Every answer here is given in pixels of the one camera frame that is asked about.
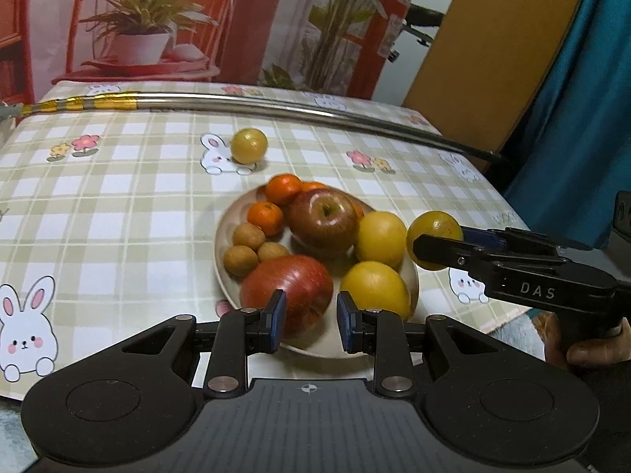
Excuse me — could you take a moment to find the orange tangerine small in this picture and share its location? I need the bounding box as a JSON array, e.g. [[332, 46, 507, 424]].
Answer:
[[352, 202, 365, 219]]

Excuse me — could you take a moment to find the dark red apple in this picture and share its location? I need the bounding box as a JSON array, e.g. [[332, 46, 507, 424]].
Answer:
[[239, 254, 334, 337]]

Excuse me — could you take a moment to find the small brown longan fruit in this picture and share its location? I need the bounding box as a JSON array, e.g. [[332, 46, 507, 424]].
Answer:
[[232, 222, 266, 251]]

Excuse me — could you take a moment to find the person right hand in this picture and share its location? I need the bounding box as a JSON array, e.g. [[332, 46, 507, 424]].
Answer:
[[533, 312, 631, 369]]

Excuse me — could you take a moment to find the large yellow grapefruit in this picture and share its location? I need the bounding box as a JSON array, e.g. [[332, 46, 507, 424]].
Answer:
[[354, 211, 407, 270]]

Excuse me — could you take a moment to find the small brown longan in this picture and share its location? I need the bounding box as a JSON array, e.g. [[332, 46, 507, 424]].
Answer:
[[222, 244, 259, 277], [257, 241, 290, 263]]

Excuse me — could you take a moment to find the metal telescopic pole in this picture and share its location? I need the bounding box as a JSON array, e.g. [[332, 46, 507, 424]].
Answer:
[[1, 91, 500, 162]]

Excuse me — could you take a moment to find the beige plate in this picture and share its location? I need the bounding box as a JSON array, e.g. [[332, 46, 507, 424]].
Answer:
[[214, 184, 422, 360]]

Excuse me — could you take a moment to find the checkered bunny tablecloth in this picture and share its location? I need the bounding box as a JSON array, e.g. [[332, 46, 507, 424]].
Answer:
[[0, 80, 534, 403]]

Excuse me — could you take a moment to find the yellow-green round fruit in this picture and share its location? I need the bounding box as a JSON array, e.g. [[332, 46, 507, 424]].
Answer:
[[231, 128, 269, 164]]

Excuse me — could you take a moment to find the brownish red apple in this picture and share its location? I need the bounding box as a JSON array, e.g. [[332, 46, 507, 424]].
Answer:
[[287, 188, 359, 257]]

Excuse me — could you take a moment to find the printed room backdrop cloth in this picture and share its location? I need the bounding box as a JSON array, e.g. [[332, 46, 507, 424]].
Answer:
[[1, 0, 412, 102]]

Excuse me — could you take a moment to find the yellow round fruit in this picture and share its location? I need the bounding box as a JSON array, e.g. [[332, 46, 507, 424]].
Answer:
[[407, 210, 464, 271]]

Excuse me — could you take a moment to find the teal curtain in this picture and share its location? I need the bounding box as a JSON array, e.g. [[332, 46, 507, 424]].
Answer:
[[503, 0, 630, 248]]

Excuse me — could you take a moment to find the wooden door panel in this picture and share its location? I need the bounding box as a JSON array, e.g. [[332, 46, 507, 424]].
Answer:
[[404, 0, 581, 153]]

